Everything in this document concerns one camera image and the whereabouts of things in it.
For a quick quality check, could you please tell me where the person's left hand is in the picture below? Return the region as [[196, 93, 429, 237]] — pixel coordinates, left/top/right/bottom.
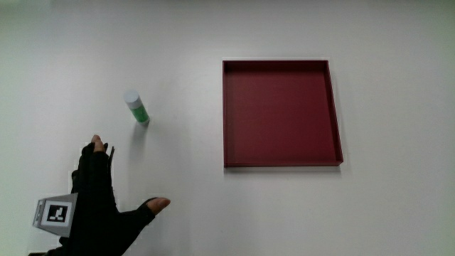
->
[[32, 134, 171, 256]]

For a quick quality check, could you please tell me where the green and white glue stick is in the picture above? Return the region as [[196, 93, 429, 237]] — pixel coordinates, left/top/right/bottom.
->
[[123, 90, 151, 126]]

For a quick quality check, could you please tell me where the dark red square tray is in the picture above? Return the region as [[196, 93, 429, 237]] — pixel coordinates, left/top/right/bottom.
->
[[222, 59, 344, 169]]

